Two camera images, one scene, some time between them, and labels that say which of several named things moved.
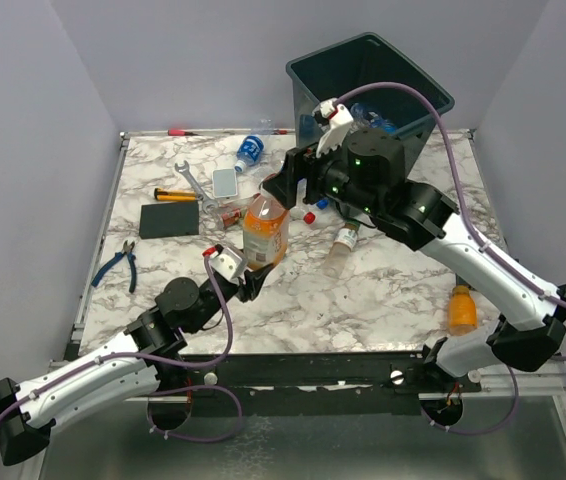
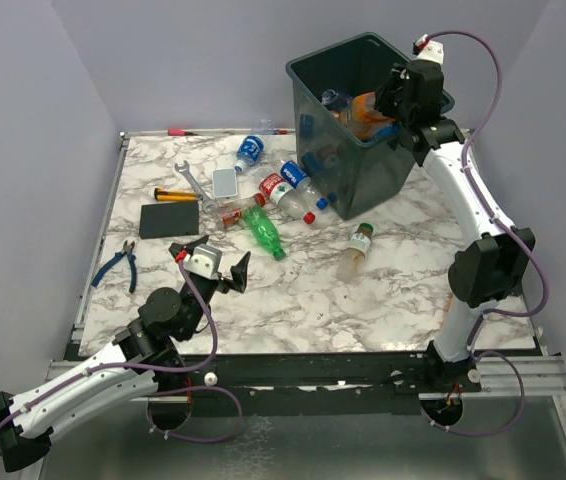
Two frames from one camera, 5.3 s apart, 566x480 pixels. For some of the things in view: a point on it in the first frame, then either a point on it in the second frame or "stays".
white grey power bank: (224, 183) stays
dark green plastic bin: (329, 72) stays
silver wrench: (209, 204) stays
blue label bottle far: (249, 152) stays
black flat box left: (169, 219) stays
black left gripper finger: (254, 280) -> (239, 271)
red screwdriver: (179, 132) stays
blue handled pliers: (127, 252) stays
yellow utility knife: (174, 195) stays
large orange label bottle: (266, 225) -> (362, 116)
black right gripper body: (326, 176) -> (388, 102)
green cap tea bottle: (346, 239) -> (349, 267)
